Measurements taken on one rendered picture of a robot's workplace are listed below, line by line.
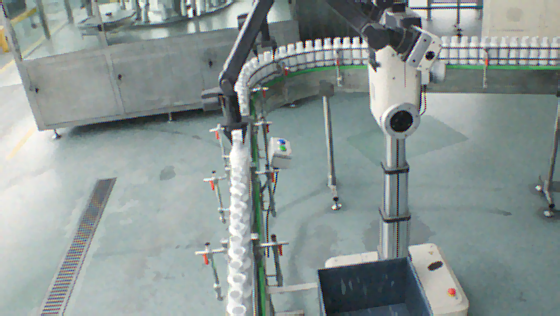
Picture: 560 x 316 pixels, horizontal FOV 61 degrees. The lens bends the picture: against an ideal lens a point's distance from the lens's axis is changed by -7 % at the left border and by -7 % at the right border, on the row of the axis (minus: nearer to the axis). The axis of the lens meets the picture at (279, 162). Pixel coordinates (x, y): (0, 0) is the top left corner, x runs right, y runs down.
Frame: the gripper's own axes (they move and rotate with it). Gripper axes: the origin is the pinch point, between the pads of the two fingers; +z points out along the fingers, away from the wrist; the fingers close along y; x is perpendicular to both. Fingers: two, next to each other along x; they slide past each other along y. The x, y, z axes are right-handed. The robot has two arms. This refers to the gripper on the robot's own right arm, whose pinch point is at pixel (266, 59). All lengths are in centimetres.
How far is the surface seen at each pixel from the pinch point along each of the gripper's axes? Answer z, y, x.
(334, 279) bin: 50, -13, 85
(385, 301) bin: 64, -30, 85
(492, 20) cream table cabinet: 73, -232, -271
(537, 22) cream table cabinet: 75, -275, -257
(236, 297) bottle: 25, 16, 113
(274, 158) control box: 30.3, 1.9, 32.6
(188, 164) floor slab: 140, 78, -176
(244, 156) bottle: 20, 12, 47
